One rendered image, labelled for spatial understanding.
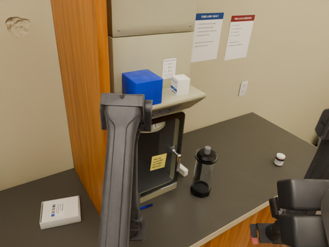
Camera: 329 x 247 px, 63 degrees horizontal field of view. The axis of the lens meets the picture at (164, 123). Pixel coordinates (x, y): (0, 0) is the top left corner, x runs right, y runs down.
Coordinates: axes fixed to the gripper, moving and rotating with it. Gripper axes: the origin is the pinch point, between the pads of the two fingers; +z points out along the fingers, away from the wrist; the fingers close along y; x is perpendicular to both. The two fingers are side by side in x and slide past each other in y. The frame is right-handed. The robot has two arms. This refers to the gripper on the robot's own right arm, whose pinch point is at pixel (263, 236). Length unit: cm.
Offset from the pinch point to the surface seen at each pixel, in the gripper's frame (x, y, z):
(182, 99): -40, 33, -31
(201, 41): -107, 16, 2
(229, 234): -5.2, 3.9, 32.1
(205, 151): -36.2, 19.1, 2.8
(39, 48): -69, 91, -25
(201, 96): -44, 26, -29
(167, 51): -55, 39, -39
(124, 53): -48, 53, -44
